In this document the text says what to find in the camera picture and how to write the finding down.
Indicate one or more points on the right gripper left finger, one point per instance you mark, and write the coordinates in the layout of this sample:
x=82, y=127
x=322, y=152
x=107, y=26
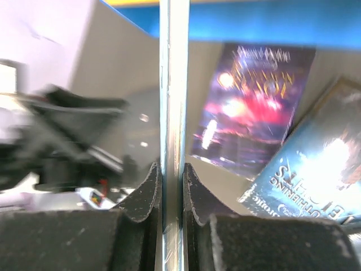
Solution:
x=122, y=238

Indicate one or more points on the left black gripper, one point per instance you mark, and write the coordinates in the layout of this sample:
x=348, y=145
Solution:
x=55, y=136

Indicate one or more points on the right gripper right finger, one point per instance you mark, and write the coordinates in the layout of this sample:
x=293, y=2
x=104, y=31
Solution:
x=220, y=239

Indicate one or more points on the purple Robinson Crusoe book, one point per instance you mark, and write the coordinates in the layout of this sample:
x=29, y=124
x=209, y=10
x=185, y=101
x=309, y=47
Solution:
x=253, y=95

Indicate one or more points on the light blue book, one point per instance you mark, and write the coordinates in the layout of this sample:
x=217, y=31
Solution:
x=173, y=135

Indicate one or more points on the black glossy book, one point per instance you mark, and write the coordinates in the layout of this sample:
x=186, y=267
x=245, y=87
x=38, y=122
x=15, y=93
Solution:
x=132, y=144

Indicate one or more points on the dark Wuthering Heights book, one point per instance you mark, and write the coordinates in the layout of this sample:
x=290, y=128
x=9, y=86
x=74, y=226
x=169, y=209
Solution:
x=316, y=173

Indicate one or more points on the blue pink yellow shelf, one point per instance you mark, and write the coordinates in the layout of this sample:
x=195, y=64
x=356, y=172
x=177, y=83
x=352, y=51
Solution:
x=333, y=24

